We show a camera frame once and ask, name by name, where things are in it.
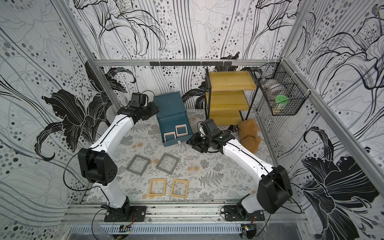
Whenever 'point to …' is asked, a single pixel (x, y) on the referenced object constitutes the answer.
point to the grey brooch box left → (138, 164)
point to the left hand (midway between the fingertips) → (158, 111)
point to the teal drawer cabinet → (170, 103)
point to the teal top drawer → (174, 127)
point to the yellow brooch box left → (157, 187)
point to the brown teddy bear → (249, 130)
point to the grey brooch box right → (167, 163)
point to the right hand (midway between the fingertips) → (189, 142)
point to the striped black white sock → (233, 129)
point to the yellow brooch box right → (180, 188)
